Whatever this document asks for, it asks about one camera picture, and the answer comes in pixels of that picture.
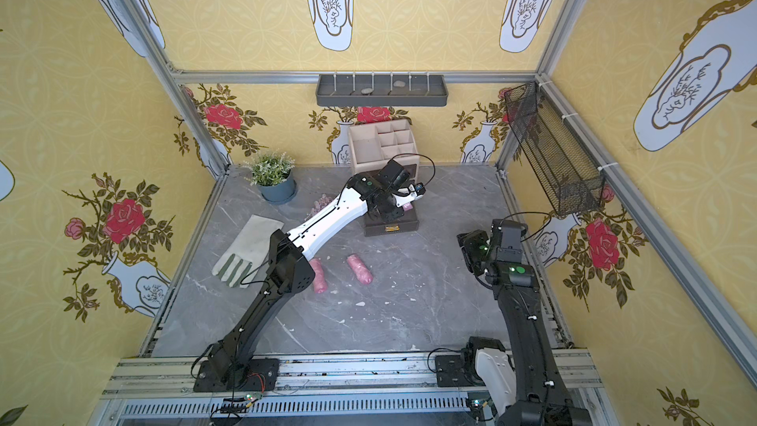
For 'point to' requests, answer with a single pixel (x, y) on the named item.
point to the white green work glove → (241, 261)
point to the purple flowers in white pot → (318, 205)
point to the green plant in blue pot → (271, 173)
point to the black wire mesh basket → (570, 175)
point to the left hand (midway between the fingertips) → (398, 206)
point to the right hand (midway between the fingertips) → (458, 239)
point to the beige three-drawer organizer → (374, 144)
